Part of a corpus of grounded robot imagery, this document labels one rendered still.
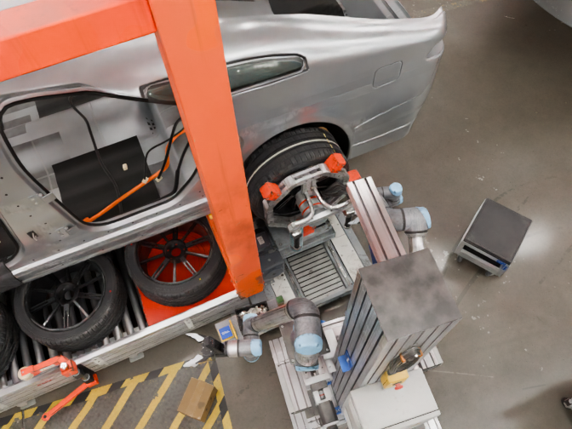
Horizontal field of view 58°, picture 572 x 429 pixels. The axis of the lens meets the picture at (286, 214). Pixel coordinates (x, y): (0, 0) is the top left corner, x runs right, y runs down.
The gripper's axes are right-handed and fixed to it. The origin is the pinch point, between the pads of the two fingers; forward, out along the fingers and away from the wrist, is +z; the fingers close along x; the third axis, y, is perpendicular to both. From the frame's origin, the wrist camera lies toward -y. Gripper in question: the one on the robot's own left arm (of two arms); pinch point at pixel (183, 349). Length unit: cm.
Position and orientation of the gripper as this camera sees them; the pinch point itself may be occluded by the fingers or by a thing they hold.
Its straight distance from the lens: 245.1
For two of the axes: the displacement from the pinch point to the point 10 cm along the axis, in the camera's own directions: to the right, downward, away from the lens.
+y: 0.3, 5.8, 8.1
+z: -10.0, 0.5, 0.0
